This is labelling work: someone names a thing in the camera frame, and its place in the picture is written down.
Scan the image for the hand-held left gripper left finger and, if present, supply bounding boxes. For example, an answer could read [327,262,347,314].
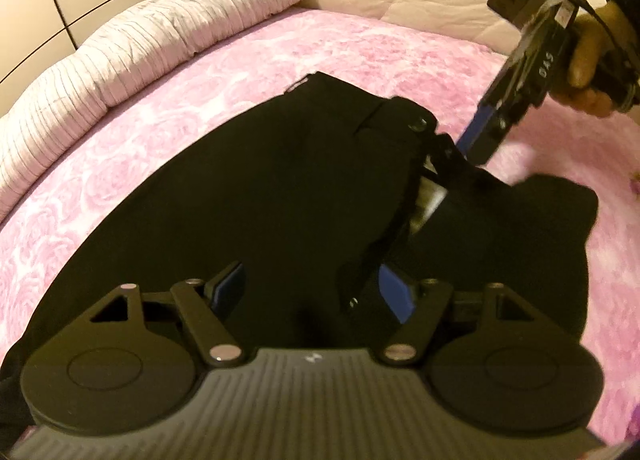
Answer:
[89,262,247,369]

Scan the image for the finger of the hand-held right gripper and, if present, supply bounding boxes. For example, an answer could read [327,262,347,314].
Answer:
[457,58,506,162]
[471,84,532,172]

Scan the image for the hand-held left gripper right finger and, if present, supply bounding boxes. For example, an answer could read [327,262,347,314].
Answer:
[377,264,547,366]

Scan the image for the black pants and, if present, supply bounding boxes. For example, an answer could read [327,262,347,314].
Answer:
[0,71,600,446]

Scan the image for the person's right hand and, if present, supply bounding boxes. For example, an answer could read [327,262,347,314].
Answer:
[549,1,620,118]

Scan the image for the pink floral blanket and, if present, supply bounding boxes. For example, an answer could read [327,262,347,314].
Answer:
[0,7,640,452]

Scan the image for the white ribbed quilt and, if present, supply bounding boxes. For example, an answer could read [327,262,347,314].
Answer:
[0,0,308,222]

